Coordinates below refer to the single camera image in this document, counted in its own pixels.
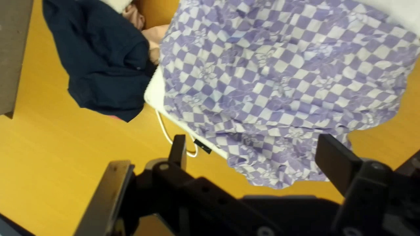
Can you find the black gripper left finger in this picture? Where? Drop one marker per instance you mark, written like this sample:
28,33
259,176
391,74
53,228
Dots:
165,197

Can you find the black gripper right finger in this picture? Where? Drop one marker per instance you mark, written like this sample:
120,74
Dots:
371,192

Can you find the purple checkered cloth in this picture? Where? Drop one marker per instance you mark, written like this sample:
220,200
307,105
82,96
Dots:
283,87

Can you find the dark navy cloth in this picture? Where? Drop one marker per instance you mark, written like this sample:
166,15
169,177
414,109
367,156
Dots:
105,57

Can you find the pink cloth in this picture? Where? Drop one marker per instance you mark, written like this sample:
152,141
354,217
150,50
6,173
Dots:
150,37

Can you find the beige terry cloth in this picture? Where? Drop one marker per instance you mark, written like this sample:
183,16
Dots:
119,3

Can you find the brown cardboard box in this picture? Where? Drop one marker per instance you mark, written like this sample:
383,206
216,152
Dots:
13,53

